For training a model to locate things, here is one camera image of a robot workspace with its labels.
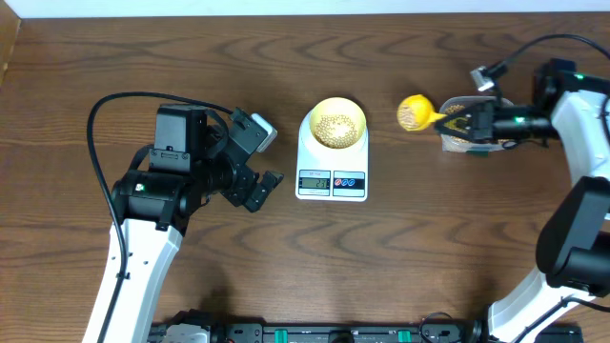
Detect yellow measuring scoop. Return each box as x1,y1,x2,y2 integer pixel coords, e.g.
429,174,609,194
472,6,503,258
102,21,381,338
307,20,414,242
396,94,445,131

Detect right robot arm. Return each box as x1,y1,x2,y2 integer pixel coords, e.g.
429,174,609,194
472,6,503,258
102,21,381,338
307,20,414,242
434,59,609,342

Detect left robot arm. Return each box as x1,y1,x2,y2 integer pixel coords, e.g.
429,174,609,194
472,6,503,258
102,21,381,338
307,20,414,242
84,104,283,342

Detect white digital kitchen scale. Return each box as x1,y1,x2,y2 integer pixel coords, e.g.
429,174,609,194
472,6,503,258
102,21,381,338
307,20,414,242
295,111,369,202

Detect soybeans in bowl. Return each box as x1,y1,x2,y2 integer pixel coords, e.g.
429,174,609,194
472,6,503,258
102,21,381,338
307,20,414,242
314,114,359,149

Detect pale yellow bowl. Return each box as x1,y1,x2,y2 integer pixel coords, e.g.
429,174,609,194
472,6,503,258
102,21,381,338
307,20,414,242
309,97,366,150

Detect soybeans in container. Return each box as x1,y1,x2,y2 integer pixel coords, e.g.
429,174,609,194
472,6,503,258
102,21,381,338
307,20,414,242
442,104,468,144

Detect clear plastic container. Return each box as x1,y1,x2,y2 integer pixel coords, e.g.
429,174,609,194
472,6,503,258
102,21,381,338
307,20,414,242
437,95,516,154

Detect green tape label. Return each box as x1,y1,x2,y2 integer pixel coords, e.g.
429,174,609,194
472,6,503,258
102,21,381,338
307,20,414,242
466,150,489,157

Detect right black cable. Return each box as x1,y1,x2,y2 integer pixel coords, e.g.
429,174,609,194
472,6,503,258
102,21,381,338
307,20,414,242
490,32,610,80

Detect black cable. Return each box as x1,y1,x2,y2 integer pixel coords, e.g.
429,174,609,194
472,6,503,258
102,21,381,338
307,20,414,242
490,32,610,80
86,91,234,343

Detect left black cable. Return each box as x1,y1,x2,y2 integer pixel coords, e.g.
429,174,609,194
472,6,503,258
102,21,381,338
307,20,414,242
86,91,234,343

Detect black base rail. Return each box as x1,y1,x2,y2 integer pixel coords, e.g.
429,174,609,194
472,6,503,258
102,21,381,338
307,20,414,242
147,309,585,343

